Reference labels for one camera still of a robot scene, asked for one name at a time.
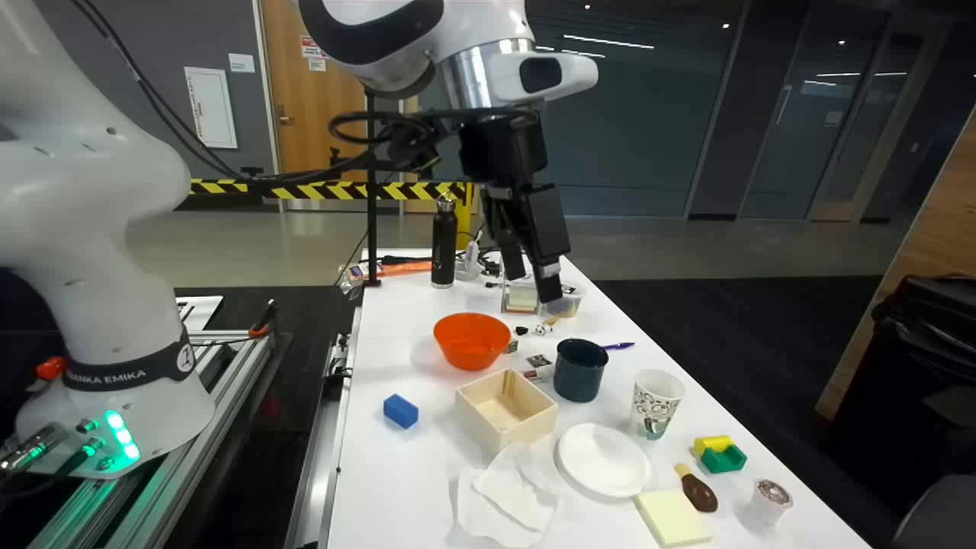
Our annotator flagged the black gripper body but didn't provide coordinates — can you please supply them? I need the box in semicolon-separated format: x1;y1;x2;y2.
460;113;572;267

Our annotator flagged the yellow block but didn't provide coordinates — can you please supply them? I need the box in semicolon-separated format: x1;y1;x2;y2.
693;435;732;453

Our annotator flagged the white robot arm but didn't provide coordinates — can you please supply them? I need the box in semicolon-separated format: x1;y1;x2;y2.
0;0;597;478

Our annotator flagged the blue rectangular block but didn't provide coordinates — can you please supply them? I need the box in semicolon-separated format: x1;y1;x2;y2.
384;393;419;427

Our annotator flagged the green block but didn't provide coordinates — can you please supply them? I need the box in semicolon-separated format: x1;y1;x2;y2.
703;444;748;473

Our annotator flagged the silver tape roll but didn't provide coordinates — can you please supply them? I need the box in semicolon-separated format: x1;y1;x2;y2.
539;287;583;318

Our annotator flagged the yellow black hazard barrier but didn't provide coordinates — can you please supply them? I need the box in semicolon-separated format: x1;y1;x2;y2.
191;177;474;202

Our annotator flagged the black water bottle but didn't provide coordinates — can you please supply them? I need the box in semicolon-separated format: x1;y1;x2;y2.
432;202;459;284

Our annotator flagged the small picture card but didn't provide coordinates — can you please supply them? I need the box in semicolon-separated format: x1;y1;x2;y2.
527;355;552;368

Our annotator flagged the dark green enamel mug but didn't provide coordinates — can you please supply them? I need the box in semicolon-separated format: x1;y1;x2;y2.
552;340;609;402

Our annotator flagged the purple pen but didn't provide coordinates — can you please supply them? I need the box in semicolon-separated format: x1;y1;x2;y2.
597;341;636;350

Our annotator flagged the orange plastic bowl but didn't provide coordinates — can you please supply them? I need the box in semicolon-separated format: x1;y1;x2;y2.
433;312;509;372

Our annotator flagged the wooden open box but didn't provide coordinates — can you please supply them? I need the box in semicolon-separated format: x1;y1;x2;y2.
454;368;560;453

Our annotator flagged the patterned paper cup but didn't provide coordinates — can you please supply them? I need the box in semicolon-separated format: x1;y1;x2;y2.
633;368;683;440

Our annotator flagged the white paper plate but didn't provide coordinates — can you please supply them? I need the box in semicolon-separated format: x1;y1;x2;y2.
556;423;654;500

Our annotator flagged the crumpled white napkin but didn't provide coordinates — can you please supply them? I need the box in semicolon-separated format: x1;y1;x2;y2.
454;444;561;549

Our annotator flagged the small clear lidded cup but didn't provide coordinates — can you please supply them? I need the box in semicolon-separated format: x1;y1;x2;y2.
743;478;794;531

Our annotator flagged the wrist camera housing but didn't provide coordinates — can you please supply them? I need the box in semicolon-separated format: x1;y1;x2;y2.
493;52;597;105

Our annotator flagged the black camera stand pole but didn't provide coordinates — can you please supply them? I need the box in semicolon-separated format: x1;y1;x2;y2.
364;89;382;287

